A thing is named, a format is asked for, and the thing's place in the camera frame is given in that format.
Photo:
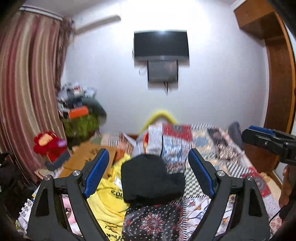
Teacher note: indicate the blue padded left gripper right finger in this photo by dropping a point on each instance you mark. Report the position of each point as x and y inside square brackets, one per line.
[262, 130]

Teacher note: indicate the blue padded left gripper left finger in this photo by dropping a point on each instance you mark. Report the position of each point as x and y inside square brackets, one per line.
[48, 220]

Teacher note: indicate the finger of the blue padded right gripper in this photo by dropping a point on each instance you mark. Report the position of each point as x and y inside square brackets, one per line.
[249, 219]

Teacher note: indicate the black zip hoodie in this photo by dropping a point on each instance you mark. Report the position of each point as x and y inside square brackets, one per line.
[145, 181]

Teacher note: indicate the person's hand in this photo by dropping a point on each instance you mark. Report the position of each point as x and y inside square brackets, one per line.
[286, 188]

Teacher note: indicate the pink plush toy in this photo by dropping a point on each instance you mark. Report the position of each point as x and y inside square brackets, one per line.
[70, 215]

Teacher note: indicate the brown wooden door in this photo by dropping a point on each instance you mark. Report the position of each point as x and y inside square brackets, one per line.
[281, 97]

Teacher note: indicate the yellow duck blanket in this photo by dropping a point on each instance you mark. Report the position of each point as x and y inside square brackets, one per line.
[107, 202]

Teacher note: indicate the bamboo folding lap table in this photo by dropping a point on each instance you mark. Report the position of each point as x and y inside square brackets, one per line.
[85, 153]

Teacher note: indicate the red plush flower toy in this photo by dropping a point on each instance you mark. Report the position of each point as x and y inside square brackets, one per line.
[50, 145]

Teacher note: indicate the patchwork patterned bed sheet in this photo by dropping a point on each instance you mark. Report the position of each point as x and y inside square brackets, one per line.
[187, 183]

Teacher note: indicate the green patterned storage box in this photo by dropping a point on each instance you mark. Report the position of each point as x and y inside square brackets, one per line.
[81, 127]

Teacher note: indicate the yellow headboard cushion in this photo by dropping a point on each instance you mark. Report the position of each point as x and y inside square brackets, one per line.
[160, 114]

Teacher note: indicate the orange shoe box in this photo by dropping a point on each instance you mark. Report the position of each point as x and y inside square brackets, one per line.
[78, 112]

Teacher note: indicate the grey neck pillow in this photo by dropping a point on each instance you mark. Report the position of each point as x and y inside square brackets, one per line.
[94, 107]

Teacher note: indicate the brown overhead wooden cabinet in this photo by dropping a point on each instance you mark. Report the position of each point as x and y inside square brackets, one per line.
[259, 19]

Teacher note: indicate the pile of papers and clutter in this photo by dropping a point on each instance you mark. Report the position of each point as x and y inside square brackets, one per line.
[71, 96]

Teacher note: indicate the striped red beige curtain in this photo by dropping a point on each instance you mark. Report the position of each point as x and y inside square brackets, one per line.
[33, 52]

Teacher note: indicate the small black wall monitor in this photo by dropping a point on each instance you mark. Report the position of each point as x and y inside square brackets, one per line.
[162, 71]

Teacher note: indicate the large black wall television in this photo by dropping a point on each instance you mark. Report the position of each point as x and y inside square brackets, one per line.
[161, 45]

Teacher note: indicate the white wall air conditioner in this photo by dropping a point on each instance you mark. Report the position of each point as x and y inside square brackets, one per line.
[97, 24]

